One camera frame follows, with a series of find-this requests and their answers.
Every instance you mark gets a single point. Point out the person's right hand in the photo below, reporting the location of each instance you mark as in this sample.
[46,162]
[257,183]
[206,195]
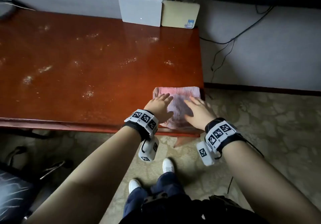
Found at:
[199,114]

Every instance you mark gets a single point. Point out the person's left hand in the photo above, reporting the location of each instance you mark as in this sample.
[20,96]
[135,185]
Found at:
[159,108]

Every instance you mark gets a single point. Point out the pink cleaning cloth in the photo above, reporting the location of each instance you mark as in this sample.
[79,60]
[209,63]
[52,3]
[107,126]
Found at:
[180,93]

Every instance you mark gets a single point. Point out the black office chair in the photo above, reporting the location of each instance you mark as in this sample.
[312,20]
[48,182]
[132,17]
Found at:
[12,193]

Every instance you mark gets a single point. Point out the person's left forearm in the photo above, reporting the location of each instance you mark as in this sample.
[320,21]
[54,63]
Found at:
[95,176]

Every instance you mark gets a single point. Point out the person's right forearm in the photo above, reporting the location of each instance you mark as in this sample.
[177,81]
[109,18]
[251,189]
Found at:
[263,181]

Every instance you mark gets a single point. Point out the left wrist marker band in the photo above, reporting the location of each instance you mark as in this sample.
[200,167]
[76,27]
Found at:
[143,121]

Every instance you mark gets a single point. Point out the wrist marker band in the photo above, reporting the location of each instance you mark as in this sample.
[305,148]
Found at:
[143,121]
[220,133]

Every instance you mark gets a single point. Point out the right wrist marker band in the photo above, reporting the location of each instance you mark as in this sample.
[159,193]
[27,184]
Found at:
[220,133]

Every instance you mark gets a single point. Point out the white shoe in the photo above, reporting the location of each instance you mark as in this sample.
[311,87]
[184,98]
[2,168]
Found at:
[168,165]
[134,185]

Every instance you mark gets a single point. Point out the blue trousers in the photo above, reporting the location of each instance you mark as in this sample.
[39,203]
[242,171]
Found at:
[165,183]

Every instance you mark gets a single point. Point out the beige box device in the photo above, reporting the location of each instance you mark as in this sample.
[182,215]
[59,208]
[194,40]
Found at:
[179,13]

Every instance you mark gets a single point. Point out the black waist pack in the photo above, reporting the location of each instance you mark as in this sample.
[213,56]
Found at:
[213,211]

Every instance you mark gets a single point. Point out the red wooden table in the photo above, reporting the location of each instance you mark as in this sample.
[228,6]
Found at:
[75,55]

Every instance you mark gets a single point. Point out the white router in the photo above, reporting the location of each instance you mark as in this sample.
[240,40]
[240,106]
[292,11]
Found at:
[140,10]

